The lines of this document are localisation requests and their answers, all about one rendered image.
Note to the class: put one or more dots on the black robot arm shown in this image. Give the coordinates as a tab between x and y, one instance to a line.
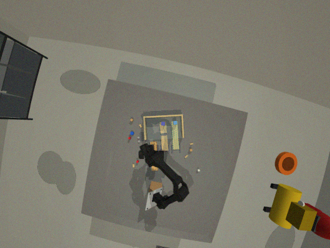
153	158

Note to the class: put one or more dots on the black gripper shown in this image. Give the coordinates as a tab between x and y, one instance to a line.
141	156

